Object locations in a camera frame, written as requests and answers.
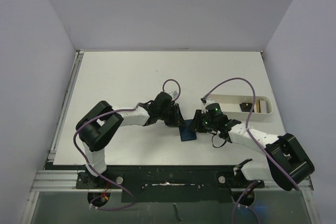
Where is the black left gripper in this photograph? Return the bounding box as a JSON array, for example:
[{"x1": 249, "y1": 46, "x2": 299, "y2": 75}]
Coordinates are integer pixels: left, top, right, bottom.
[{"x1": 158, "y1": 103, "x2": 186, "y2": 127}]

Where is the blue leather card holder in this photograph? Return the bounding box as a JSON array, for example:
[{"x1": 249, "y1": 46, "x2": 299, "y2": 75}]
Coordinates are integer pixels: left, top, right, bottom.
[{"x1": 178, "y1": 119, "x2": 197, "y2": 142}]

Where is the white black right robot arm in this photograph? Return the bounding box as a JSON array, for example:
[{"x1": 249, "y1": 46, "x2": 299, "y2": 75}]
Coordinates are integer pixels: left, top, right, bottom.
[{"x1": 189, "y1": 99, "x2": 315, "y2": 191}]

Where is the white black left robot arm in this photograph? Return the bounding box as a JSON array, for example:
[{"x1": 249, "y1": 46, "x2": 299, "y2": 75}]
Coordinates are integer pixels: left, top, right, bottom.
[{"x1": 75, "y1": 91, "x2": 186, "y2": 188}]

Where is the white plastic card tray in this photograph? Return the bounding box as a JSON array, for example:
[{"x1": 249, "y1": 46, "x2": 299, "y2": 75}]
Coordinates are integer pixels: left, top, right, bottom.
[{"x1": 209, "y1": 94, "x2": 273, "y2": 121}]

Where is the black card in tray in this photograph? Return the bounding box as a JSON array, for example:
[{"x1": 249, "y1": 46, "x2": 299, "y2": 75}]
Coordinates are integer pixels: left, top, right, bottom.
[{"x1": 239, "y1": 102, "x2": 254, "y2": 112}]

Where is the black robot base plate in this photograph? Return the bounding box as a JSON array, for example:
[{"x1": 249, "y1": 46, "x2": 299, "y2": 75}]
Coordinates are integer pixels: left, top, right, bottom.
[{"x1": 76, "y1": 165, "x2": 251, "y2": 203}]

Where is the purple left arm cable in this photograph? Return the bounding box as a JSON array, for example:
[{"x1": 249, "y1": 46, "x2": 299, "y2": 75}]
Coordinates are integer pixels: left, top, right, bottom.
[{"x1": 73, "y1": 79, "x2": 182, "y2": 211}]

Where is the aluminium frame rail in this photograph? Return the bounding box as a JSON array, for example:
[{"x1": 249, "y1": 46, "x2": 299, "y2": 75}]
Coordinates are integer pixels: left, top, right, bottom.
[{"x1": 30, "y1": 170, "x2": 78, "y2": 192}]

